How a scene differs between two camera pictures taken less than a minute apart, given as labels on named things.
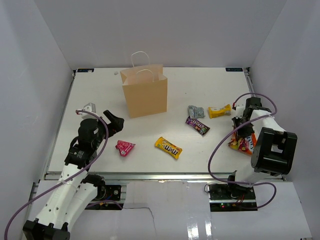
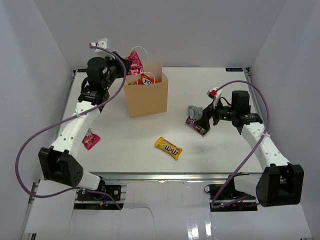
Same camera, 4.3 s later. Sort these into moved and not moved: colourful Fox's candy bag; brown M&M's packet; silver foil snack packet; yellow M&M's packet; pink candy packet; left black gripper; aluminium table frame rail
Moved: left black gripper; colourful Fox's candy bag; pink candy packet
Not moved: brown M&M's packet; aluminium table frame rail; yellow M&M's packet; silver foil snack packet
